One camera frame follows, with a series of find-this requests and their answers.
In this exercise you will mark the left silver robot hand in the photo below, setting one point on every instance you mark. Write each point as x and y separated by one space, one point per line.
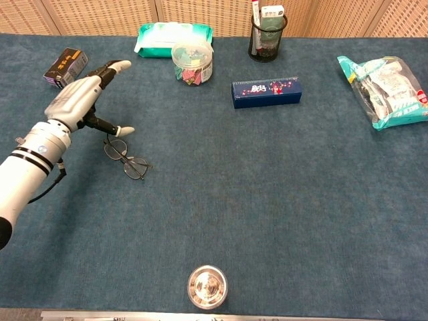
72 100

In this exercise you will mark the thin black framed eyeglasses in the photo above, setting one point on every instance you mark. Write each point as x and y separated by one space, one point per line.
115 148

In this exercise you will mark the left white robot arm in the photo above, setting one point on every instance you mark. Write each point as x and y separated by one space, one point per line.
23 177

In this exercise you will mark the black box with gold text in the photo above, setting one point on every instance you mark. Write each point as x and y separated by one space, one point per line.
65 65

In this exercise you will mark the woven wicker folding screen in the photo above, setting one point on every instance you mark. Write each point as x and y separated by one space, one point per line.
100 16

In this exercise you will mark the green white wet wipes pack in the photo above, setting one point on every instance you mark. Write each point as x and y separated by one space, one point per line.
160 38

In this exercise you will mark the clear jar of colourful clips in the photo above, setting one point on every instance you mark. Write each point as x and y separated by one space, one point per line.
193 65

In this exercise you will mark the long blue printed box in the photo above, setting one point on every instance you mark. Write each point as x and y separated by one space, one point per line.
267 93

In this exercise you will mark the black mesh pen holder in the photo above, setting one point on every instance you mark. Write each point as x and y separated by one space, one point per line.
267 53

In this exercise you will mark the red white tube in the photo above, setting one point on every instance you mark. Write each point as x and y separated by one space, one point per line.
256 13

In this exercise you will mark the green white small box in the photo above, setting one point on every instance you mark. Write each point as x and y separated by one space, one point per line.
272 20

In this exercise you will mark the round clear jar silver lid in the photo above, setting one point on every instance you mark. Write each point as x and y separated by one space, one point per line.
207 287

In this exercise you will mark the teal clear snack bag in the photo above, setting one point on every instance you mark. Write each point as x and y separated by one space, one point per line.
388 90

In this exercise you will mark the aluminium table edge rail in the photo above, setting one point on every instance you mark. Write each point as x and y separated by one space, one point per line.
200 316

